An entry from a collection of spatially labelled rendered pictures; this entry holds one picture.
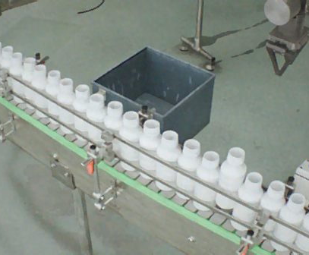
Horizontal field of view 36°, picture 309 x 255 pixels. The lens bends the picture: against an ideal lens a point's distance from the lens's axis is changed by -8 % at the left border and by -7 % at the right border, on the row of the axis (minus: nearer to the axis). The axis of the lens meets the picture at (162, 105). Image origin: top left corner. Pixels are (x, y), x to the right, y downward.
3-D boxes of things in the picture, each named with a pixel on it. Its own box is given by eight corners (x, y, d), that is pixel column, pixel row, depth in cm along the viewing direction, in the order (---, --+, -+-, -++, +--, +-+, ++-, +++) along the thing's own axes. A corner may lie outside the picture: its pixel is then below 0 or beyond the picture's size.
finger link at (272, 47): (260, 73, 105) (266, 36, 100) (273, 61, 110) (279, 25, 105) (288, 85, 102) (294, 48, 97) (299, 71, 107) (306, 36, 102)
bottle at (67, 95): (57, 131, 143) (52, 85, 133) (67, 119, 147) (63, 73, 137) (74, 137, 141) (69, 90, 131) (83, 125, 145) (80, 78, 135)
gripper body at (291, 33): (266, 41, 101) (270, 11, 96) (284, 25, 107) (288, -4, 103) (294, 52, 98) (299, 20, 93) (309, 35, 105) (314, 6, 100)
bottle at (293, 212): (265, 243, 112) (279, 198, 102) (279, 230, 115) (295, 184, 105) (283, 256, 108) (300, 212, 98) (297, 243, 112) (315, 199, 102)
